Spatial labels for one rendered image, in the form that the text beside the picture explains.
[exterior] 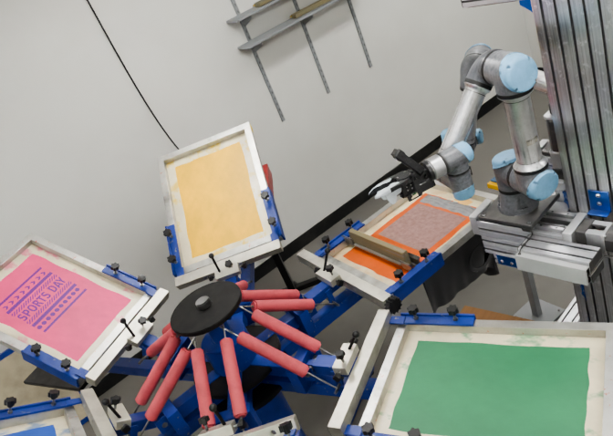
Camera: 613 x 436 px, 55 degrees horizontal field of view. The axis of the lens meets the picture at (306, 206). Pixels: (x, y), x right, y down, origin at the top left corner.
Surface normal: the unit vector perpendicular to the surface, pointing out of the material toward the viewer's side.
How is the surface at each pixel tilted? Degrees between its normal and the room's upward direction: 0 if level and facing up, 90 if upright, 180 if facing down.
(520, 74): 82
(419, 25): 90
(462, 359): 0
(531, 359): 0
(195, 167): 32
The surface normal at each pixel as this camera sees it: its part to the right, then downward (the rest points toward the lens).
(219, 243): -0.25, -0.45
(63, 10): 0.54, 0.22
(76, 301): 0.15, -0.73
